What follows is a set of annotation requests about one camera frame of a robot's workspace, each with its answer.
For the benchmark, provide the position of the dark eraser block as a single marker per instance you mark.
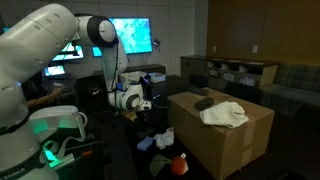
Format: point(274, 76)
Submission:
point(198, 91)

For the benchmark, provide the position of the white plastic bag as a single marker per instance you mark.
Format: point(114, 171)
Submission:
point(165, 139)

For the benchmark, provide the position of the green plush leaf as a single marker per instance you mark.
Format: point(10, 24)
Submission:
point(157, 163)

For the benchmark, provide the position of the white cloth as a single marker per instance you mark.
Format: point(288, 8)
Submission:
point(226, 114)

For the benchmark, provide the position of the red plush ball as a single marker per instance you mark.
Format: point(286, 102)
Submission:
point(179, 166)

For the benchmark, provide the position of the blue sponge cloth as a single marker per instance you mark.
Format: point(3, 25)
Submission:
point(145, 143)

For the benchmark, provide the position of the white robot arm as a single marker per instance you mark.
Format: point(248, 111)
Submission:
point(26, 150)

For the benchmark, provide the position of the cardboard box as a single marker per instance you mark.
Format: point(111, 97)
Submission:
point(221, 150)

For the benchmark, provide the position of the wooden sideboard cabinet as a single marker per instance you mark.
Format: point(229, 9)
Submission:
point(220, 71)

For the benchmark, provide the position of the white VR headset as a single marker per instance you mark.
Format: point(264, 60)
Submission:
point(47, 121)

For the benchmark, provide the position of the seated person operator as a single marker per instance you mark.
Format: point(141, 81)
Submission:
point(36, 95)

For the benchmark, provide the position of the green plaid sofa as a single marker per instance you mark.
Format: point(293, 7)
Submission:
point(295, 86)

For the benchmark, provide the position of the wall monitor screen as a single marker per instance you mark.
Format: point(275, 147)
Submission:
point(135, 34)
point(69, 52)

